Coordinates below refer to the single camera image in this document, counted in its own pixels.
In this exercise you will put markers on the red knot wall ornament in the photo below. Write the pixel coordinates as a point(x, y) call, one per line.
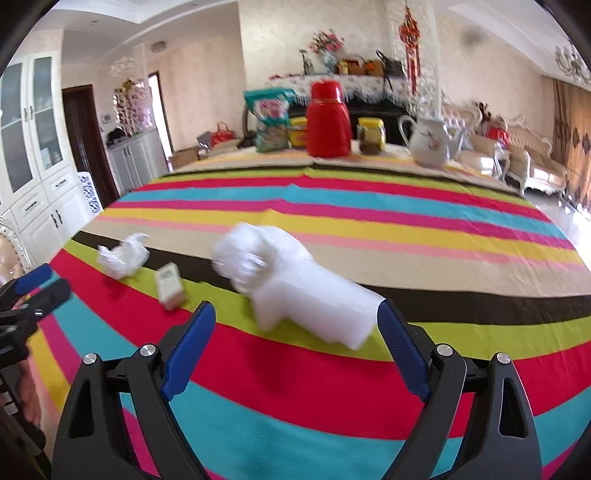
point(411, 37)

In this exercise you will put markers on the cream ornate sofa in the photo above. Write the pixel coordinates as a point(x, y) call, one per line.
point(538, 154)

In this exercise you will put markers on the brown patterned curtain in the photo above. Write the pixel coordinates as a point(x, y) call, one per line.
point(575, 147)

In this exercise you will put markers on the pink flowers in vase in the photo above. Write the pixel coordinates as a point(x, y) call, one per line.
point(327, 48)

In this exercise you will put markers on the chandelier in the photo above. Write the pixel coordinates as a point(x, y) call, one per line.
point(572, 62)

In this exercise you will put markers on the black handbag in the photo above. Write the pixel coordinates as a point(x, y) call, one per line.
point(391, 67)

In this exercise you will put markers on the white lace cloth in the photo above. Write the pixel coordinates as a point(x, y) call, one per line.
point(360, 85)

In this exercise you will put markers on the teal snack bag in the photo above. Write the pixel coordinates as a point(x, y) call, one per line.
point(272, 120)

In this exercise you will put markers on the cardboard box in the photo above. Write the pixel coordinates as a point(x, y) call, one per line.
point(183, 158)

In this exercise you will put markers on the tall white glass-door cabinet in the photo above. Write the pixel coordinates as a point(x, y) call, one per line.
point(41, 152)

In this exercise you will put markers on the striped colourful tablecloth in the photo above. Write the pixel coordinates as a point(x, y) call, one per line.
point(369, 217)

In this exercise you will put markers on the dark wooden door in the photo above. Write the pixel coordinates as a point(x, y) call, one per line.
point(87, 143)

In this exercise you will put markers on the red bag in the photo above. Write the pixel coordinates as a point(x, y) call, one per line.
point(222, 137)

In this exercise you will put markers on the crumpled white tissue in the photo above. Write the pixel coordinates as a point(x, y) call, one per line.
point(124, 256)

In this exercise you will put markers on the cream ornate armchair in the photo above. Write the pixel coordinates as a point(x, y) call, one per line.
point(475, 147)

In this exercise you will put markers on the white lattice stand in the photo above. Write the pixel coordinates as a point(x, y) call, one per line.
point(90, 194)

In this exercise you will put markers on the low white cabinet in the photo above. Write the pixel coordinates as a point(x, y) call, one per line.
point(138, 159)

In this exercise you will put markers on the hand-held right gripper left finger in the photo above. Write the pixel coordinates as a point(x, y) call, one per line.
point(189, 350)

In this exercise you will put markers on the person's left hand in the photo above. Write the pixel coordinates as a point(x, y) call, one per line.
point(31, 392)

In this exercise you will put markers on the yellow-lid glass jar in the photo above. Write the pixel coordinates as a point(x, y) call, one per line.
point(370, 136)

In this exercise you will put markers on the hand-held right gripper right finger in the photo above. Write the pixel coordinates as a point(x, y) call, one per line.
point(401, 346)

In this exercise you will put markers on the yellow woven basket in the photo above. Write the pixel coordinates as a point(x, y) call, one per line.
point(351, 67)

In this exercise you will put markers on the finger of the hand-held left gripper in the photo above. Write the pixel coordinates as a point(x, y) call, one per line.
point(32, 279)
point(46, 295)

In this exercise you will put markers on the small beige carton box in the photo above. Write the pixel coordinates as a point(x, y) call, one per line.
point(169, 284)

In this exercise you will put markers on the wall photo collage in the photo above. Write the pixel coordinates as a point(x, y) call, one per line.
point(134, 106)

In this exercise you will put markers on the red thermos jug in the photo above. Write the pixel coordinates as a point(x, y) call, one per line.
point(328, 124)

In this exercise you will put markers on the ornate white beige-leather chair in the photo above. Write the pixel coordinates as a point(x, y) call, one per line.
point(11, 249)

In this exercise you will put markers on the white floral pitcher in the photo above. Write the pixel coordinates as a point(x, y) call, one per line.
point(429, 143)

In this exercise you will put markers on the dark sideboard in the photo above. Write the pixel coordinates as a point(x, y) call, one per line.
point(374, 110)

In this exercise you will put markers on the yellow red-label container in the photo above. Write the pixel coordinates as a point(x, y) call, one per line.
point(298, 134)

